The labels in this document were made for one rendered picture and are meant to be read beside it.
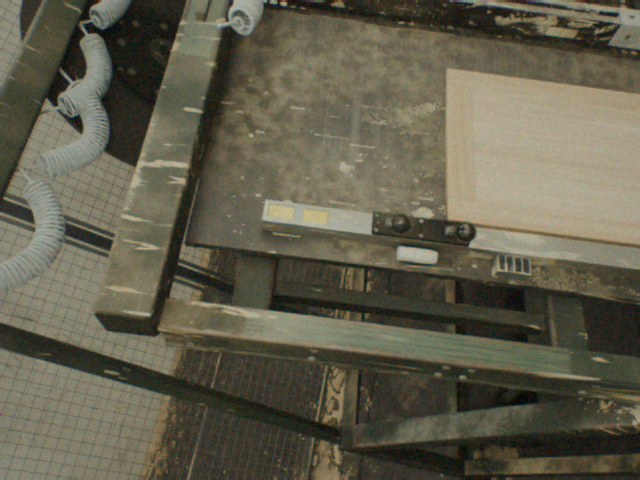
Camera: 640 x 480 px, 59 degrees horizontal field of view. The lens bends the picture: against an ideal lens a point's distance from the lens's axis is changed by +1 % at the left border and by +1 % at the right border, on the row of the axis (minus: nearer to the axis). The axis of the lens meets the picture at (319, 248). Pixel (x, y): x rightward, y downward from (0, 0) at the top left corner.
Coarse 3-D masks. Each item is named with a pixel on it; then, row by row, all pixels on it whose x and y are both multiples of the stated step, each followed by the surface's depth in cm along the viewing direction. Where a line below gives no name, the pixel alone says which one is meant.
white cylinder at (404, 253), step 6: (402, 246) 112; (408, 246) 113; (396, 252) 114; (402, 252) 112; (408, 252) 112; (414, 252) 112; (420, 252) 112; (426, 252) 112; (432, 252) 112; (396, 258) 113; (402, 258) 112; (408, 258) 112; (414, 258) 112; (420, 258) 112; (426, 258) 112; (432, 258) 112
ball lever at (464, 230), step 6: (468, 222) 101; (444, 228) 112; (450, 228) 111; (456, 228) 102; (462, 228) 101; (468, 228) 100; (474, 228) 101; (450, 234) 112; (456, 234) 102; (462, 234) 101; (468, 234) 100; (474, 234) 101; (462, 240) 101; (468, 240) 101
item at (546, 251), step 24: (264, 216) 111; (336, 216) 113; (360, 216) 113; (360, 240) 114; (384, 240) 113; (408, 240) 112; (480, 240) 113; (504, 240) 114; (528, 240) 114; (552, 240) 115; (576, 240) 115; (552, 264) 115; (576, 264) 114; (600, 264) 113; (624, 264) 114
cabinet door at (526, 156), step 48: (480, 96) 135; (528, 96) 136; (576, 96) 137; (624, 96) 139; (480, 144) 128; (528, 144) 129; (576, 144) 130; (624, 144) 132; (480, 192) 122; (528, 192) 123; (576, 192) 124; (624, 192) 125; (624, 240) 119
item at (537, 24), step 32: (320, 0) 145; (352, 0) 144; (384, 0) 143; (416, 0) 143; (448, 0) 142; (480, 0) 142; (512, 0) 144; (544, 0) 144; (544, 32) 147; (608, 32) 146
